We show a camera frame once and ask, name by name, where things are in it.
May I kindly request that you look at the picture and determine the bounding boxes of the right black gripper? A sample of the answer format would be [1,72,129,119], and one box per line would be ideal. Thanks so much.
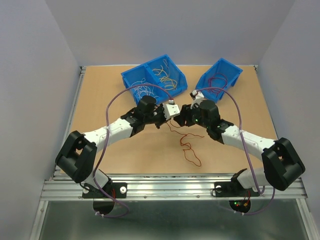
[172,101,210,129]

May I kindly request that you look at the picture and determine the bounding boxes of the red wires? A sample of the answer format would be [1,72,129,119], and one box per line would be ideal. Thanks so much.
[166,72,229,167]

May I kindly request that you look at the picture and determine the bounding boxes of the white wires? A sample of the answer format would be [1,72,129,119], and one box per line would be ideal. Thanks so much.
[131,76,161,101]

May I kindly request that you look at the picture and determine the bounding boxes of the yellow wires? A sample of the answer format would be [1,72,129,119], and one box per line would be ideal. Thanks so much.
[152,58,179,91]

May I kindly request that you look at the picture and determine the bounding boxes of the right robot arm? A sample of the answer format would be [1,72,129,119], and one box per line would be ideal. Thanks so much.
[174,100,306,196]

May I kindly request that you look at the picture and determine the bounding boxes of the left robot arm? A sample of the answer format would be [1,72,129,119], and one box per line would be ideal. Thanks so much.
[55,96,180,199]

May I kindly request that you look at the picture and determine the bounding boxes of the large divided blue bin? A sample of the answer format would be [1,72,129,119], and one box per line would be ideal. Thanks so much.
[121,54,188,104]

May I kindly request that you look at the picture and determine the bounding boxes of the small blue bin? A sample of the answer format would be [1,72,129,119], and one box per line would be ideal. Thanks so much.
[195,58,243,103]

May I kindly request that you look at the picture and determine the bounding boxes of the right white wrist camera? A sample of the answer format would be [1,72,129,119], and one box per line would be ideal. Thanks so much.
[190,90,205,109]

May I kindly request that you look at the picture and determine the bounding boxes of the aluminium mounting rail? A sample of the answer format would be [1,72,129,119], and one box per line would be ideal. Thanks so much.
[41,173,308,201]

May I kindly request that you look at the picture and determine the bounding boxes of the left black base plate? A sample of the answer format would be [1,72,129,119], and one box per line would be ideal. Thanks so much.
[81,182,128,199]

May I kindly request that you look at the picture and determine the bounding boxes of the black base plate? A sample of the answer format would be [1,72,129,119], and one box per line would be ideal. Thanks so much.
[211,181,260,198]
[81,182,128,199]

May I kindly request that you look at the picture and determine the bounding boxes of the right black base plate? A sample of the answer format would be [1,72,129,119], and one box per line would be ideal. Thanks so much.
[211,181,260,198]

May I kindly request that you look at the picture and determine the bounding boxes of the left aluminium side rail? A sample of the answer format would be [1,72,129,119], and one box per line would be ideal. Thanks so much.
[29,66,87,240]

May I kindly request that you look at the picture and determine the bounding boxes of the aluminium side rail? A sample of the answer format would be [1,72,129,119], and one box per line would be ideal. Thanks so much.
[29,66,87,240]
[252,65,313,240]

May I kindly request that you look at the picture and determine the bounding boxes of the right aluminium side rail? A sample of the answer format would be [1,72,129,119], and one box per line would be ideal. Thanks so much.
[252,65,313,240]

